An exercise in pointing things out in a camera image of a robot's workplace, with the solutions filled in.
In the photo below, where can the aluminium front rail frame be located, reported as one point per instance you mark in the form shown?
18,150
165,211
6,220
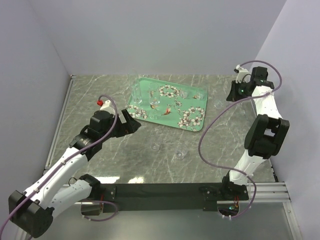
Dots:
263,192

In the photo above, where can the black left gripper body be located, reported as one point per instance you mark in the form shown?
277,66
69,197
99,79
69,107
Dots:
119,129

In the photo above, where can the clear stemmed wine glass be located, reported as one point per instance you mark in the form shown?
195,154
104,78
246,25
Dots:
154,101

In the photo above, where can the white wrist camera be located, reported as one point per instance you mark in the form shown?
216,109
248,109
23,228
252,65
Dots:
106,106
241,73

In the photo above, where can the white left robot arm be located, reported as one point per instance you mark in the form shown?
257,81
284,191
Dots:
57,170

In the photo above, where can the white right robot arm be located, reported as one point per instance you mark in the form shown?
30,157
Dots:
265,137

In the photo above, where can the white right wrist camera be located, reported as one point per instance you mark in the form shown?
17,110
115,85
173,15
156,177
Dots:
241,73

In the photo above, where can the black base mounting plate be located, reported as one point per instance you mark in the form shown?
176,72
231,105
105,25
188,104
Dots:
168,196

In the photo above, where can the clear low glass front right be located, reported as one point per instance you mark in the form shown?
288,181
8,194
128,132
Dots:
181,151

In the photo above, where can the green floral hummingbird tray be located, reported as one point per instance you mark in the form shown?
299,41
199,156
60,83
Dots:
186,114

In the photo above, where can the tall clear champagne flute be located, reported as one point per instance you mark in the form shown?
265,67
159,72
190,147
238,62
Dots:
135,88

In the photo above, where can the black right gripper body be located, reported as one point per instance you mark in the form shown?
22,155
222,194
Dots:
242,93

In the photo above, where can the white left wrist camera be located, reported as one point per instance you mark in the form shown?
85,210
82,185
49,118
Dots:
106,106

